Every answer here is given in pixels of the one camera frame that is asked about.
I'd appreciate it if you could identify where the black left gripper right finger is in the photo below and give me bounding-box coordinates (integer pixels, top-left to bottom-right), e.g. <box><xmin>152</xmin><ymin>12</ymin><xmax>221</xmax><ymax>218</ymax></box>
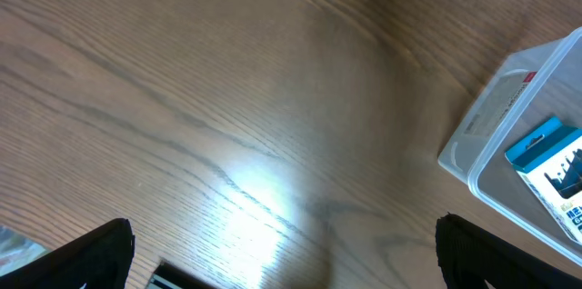
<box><xmin>436</xmin><ymin>214</ymin><xmax>581</xmax><ymax>289</ymax></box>

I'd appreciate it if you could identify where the blue white screwdriver box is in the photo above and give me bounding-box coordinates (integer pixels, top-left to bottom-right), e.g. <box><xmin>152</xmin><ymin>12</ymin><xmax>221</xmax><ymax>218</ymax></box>
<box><xmin>505</xmin><ymin>117</ymin><xmax>581</xmax><ymax>244</ymax></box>

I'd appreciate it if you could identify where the black mounting rail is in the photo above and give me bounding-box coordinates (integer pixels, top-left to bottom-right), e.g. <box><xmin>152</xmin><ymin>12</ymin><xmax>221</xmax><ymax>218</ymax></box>
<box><xmin>145</xmin><ymin>261</ymin><xmax>216</xmax><ymax>289</ymax></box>

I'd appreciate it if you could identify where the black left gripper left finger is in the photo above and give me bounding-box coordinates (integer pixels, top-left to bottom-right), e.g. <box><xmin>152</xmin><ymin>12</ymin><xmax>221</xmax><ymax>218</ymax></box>
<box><xmin>1</xmin><ymin>218</ymin><xmax>135</xmax><ymax>289</ymax></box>

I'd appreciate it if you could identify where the clear plastic container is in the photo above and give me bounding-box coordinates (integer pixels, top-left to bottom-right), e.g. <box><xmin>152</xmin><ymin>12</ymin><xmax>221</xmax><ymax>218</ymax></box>
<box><xmin>438</xmin><ymin>29</ymin><xmax>581</xmax><ymax>264</ymax></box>

